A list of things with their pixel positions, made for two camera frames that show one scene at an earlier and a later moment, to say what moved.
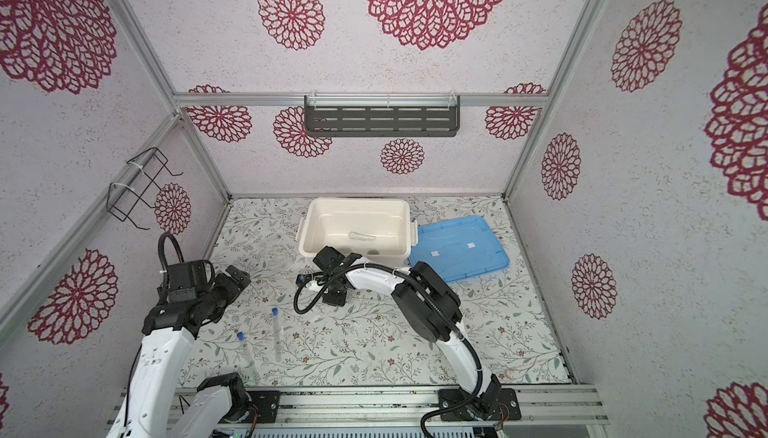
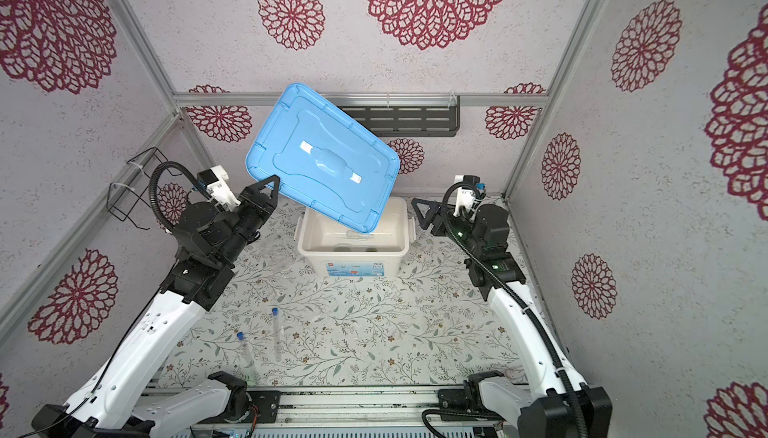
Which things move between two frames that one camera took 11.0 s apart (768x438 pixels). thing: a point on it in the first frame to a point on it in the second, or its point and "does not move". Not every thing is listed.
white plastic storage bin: x=377 y=228 does not move
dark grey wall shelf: x=380 y=115 does not move
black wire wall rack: x=122 y=200 does not move
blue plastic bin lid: x=460 y=248 to x=325 y=160
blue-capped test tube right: x=275 y=313 does not move
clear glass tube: x=354 y=235 does not move
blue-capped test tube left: x=249 y=368 does not move
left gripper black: x=233 y=288 to x=252 y=196
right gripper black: x=337 y=301 to x=437 y=216
